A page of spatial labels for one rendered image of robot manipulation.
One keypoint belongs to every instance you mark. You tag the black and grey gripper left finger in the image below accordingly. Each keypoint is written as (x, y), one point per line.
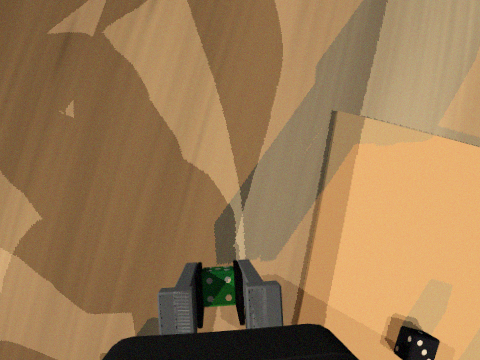
(177, 313)

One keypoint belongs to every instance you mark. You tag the green die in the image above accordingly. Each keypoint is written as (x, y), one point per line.
(218, 285)

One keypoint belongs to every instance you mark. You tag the black die with white pips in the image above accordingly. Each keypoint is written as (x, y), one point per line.
(413, 344)

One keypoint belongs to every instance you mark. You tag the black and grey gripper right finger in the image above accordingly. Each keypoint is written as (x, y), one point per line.
(258, 302)

